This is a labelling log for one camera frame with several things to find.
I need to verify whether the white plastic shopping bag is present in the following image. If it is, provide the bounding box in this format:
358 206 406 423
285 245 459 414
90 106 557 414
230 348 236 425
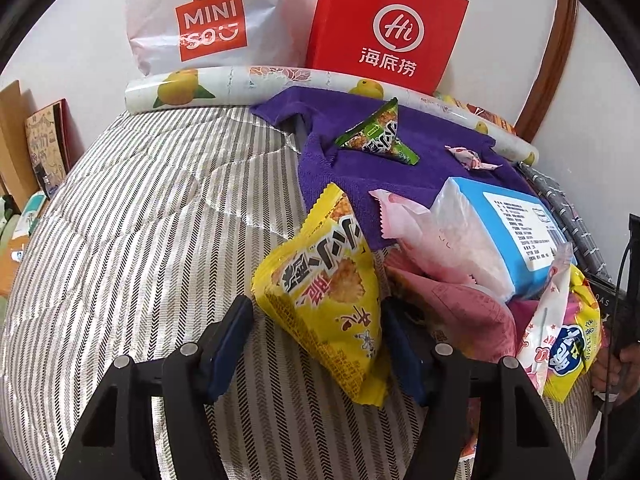
122 0 286 77

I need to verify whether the grey checked cloth box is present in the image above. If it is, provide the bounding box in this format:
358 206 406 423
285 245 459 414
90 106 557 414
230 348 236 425
517 162 613 281

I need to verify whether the purple cloth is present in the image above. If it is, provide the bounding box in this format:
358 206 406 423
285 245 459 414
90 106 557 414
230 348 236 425
250 86 538 251

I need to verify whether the blue tissue pack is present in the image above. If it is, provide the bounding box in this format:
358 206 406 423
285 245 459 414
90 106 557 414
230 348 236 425
430 176 571 306

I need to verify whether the small pink wrapped candy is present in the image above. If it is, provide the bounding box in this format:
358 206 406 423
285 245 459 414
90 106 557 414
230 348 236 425
445 144 503 172

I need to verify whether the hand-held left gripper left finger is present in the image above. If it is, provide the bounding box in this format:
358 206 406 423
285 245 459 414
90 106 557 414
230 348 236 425
55 295 256 480

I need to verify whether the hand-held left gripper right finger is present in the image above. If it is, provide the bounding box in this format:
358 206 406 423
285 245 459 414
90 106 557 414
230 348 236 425
382 300 576 480

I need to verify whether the brown wooden frame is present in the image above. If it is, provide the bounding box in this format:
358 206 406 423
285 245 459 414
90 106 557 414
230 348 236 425
515 0 578 143

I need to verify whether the dark pink snack packet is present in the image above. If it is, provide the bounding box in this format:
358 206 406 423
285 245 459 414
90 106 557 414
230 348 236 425
385 252 518 363

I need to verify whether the light pink snack packet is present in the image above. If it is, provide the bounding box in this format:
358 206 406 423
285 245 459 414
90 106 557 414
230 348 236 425
369 189 451 281

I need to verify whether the long white pink snack packet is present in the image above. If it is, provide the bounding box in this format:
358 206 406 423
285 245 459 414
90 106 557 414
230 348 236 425
515 242 573 396

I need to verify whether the lemon print paper roll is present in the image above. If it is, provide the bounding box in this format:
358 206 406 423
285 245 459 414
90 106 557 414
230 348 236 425
125 65 538 165

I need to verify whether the green snack packet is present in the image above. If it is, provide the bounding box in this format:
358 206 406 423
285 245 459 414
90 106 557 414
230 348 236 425
334 97 420 166

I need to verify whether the red paper bag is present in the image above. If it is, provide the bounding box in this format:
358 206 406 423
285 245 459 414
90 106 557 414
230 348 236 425
306 0 470 96

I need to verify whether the orange chips bag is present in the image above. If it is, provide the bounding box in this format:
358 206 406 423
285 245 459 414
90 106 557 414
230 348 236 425
465 102 516 133

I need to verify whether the yellow blue label snack packet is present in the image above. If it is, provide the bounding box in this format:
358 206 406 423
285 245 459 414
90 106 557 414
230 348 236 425
542 265 607 403

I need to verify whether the brown printed book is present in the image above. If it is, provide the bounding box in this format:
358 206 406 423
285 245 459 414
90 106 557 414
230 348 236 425
25 100 72 192

